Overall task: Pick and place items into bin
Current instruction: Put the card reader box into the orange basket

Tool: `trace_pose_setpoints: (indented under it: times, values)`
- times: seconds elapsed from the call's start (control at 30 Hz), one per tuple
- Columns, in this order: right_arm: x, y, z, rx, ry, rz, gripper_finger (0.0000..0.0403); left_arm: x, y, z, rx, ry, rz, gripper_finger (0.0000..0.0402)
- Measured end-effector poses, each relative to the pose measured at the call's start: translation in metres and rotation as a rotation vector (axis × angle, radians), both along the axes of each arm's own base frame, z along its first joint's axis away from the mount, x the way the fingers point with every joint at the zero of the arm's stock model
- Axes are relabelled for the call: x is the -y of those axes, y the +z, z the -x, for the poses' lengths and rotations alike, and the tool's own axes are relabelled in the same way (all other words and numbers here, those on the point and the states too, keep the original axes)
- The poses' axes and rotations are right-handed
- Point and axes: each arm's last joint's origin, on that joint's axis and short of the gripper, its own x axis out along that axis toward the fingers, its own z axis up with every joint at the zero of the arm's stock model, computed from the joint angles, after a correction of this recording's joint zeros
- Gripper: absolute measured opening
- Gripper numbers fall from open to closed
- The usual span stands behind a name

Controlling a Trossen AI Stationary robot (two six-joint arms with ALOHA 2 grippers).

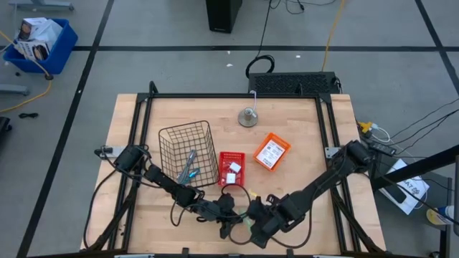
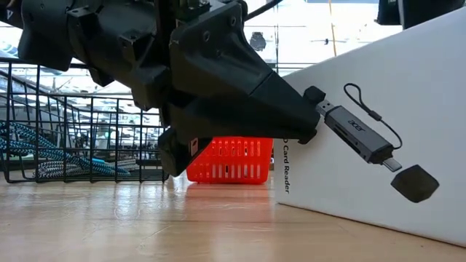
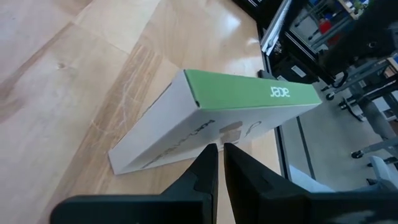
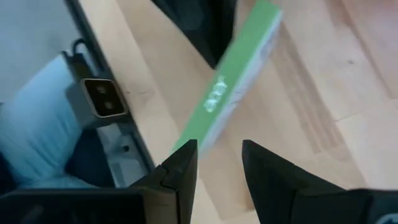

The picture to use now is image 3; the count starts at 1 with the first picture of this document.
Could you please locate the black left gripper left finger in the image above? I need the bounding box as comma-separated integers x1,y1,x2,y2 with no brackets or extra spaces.
161,142,220,198

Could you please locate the shelf with colourful items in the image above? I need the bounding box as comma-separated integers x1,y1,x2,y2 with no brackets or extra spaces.
292,0,374,54

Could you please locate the grey office chair base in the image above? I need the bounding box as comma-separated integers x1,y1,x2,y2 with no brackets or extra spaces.
350,93,398,160
322,57,398,102

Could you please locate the black table clip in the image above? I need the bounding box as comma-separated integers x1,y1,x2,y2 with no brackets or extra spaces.
257,69,276,80

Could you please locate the black aluminium table frame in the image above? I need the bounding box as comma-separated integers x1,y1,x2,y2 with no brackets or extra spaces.
231,0,340,182

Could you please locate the white aluminium bar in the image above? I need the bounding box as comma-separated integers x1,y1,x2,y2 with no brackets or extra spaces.
260,0,292,57

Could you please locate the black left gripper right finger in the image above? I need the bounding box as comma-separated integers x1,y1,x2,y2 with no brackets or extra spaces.
223,142,312,224

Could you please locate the white green card reader box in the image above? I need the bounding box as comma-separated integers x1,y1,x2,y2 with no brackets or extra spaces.
108,68,323,176

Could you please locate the light grey chair part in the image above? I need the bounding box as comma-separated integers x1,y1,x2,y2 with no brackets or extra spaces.
289,164,335,193
366,155,398,191

